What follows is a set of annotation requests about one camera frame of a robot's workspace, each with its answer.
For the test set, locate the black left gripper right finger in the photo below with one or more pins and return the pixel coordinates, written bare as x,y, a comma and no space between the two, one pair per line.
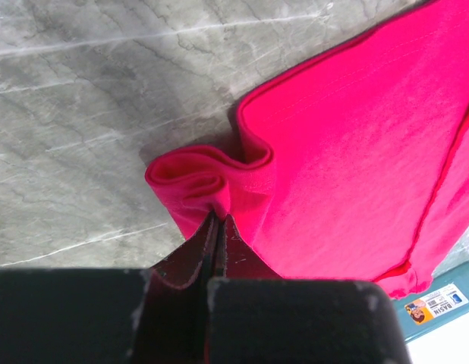
257,317

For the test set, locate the teal plastic bin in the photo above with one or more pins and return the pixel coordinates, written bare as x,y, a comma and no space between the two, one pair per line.
446,299

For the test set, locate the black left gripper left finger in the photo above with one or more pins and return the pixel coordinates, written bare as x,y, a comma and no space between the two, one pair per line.
110,315

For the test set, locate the red t shirt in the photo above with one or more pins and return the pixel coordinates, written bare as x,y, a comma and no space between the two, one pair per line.
356,162

